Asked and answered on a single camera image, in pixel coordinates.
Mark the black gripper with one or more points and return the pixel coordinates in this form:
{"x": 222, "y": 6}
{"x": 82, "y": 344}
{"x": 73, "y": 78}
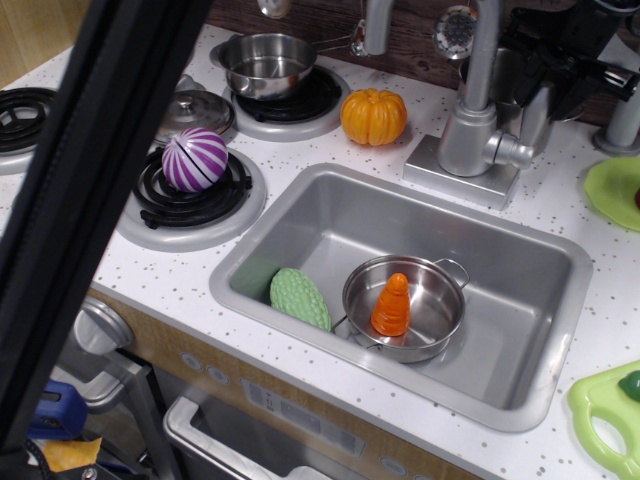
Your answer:
{"x": 563, "y": 49}

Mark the silver faucet lever handle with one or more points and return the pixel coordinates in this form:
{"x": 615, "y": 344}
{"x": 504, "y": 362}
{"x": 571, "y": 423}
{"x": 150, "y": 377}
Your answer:
{"x": 531, "y": 130}

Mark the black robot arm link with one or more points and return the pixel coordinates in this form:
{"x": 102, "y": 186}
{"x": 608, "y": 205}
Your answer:
{"x": 121, "y": 74}

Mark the steel cup behind faucet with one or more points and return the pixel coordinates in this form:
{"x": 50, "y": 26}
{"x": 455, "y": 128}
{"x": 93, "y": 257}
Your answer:
{"x": 506, "y": 69}

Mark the hanging steel skimmer spoon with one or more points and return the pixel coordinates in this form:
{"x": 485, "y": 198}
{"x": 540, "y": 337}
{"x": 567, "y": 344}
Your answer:
{"x": 453, "y": 32}

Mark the silver toy faucet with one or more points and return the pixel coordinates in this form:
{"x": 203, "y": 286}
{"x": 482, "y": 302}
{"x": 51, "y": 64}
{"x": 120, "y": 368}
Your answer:
{"x": 473, "y": 160}

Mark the green plastic plate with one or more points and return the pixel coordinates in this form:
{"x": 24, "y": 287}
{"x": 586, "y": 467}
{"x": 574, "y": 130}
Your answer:
{"x": 613, "y": 189}

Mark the orange toy pumpkin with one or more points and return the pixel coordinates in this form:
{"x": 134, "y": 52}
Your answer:
{"x": 373, "y": 117}

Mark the back right black burner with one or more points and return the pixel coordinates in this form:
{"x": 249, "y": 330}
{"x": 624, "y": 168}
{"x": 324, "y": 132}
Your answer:
{"x": 311, "y": 112}

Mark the black burner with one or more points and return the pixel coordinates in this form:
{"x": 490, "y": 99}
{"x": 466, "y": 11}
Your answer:
{"x": 311, "y": 112}
{"x": 159, "y": 217}
{"x": 24, "y": 112}

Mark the grey toy sink basin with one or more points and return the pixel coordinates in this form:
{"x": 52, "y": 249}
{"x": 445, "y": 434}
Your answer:
{"x": 523, "y": 300}

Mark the steel pan in sink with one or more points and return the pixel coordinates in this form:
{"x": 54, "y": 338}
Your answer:
{"x": 437, "y": 305}

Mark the orange toy carrot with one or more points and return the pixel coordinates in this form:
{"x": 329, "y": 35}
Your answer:
{"x": 391, "y": 315}

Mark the hanging steel ladle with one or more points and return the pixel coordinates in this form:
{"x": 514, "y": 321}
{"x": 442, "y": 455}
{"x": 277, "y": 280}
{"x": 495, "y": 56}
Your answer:
{"x": 274, "y": 9}

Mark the steel pot on burner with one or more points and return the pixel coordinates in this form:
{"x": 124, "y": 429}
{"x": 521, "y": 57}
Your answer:
{"x": 265, "y": 66}

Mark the dark green toy vegetable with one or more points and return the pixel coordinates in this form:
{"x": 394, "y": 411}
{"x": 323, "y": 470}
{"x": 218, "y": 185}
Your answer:
{"x": 630, "y": 385}

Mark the green plastic cutting board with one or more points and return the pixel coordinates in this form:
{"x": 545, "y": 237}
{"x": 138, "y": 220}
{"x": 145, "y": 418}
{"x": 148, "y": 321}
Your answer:
{"x": 598, "y": 398}

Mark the green toy bitter gourd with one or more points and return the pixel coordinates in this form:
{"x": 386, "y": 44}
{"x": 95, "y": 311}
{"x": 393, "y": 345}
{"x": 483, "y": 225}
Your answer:
{"x": 294, "y": 293}

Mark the steel pot lid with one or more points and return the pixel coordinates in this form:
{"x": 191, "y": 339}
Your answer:
{"x": 195, "y": 109}

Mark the purple white striped ball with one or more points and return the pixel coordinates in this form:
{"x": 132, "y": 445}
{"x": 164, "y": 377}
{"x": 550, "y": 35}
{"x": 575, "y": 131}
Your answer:
{"x": 194, "y": 160}

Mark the front right black burner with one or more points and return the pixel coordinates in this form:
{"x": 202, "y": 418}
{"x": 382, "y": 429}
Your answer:
{"x": 159, "y": 217}

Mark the grey oven front knob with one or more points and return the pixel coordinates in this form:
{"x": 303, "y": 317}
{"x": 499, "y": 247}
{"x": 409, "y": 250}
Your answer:
{"x": 100, "y": 330}

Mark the front left black burner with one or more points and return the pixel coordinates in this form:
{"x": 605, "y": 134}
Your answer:
{"x": 24, "y": 112}

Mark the grey post with base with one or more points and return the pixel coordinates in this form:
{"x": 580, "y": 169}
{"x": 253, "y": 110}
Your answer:
{"x": 621, "y": 136}

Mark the silver oven door handle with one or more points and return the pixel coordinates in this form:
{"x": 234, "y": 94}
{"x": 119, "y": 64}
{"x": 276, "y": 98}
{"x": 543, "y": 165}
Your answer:
{"x": 242, "y": 448}

